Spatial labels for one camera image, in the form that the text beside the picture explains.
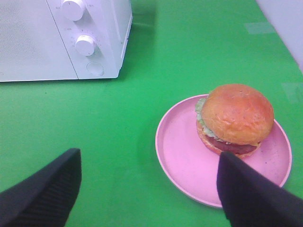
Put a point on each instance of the white microwave door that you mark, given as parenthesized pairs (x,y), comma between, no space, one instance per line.
(31,46)

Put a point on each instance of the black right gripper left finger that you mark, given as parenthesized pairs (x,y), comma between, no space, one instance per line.
(46,198)

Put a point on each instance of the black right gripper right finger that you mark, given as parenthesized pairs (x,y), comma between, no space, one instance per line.
(251,200)

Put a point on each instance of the burger with lettuce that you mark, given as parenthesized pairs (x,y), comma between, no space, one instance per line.
(234,118)

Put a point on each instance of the round microwave door button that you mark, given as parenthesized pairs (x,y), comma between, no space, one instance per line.
(95,68)

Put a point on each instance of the lower white microwave knob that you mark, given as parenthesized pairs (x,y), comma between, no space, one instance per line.
(85,45)

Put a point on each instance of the white microwave oven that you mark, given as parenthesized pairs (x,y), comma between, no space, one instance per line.
(108,22)

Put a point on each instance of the pink round plate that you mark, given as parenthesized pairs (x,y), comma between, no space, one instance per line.
(192,167)

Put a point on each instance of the white microwave knob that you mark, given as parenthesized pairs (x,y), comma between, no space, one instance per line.
(73,9)
(85,45)

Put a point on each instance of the upper white microwave knob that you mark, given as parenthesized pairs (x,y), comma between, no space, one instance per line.
(73,9)

